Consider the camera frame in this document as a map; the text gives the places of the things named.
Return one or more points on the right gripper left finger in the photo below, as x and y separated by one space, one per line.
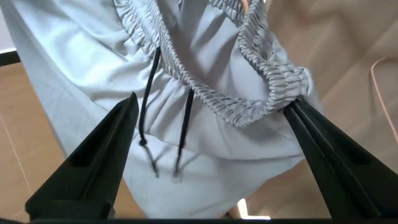
62 189

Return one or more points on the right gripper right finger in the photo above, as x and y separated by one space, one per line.
345 183

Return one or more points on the pink clothes hanger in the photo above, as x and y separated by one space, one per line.
372 73
245 4

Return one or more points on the pale grey shorts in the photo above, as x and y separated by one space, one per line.
93 46

